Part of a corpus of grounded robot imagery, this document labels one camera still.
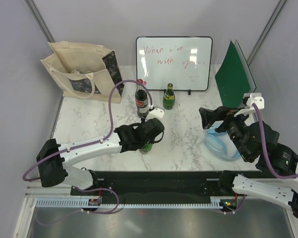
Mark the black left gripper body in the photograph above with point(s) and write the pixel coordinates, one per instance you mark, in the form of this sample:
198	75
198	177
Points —
152	141

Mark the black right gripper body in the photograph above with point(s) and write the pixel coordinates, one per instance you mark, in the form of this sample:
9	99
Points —
234	126

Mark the green perrier bottle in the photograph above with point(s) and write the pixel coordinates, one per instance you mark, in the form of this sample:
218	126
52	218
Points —
147	148
169	97

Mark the Coca-Cola glass bottle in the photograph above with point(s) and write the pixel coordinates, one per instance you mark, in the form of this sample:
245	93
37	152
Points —
141	100

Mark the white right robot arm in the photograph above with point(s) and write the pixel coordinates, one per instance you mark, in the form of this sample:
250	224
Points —
256	141

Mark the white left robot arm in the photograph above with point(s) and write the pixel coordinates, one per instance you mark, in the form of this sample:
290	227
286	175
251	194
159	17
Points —
56	161

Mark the beige canvas tote bag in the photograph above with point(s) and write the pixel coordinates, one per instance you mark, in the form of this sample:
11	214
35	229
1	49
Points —
82	70

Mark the light blue face mask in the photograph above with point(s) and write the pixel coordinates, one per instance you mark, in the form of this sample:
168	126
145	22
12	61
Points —
217	147

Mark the green folder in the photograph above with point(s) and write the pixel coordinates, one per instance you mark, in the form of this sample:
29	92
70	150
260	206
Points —
234	77

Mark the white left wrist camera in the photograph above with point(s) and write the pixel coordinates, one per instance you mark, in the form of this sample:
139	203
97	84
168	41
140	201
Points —
155	112

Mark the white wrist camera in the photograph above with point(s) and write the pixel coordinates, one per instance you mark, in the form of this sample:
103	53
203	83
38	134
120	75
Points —
248	100
155	112

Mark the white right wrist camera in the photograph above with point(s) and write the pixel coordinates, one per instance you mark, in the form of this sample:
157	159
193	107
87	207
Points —
248	100

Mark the small whiteboard black frame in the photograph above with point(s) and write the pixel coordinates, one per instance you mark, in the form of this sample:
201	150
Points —
183	61

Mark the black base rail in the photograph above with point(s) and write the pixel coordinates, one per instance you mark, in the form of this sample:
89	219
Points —
167	186

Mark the white slotted cable duct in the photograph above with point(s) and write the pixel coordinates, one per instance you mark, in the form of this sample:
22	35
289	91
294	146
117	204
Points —
212	203

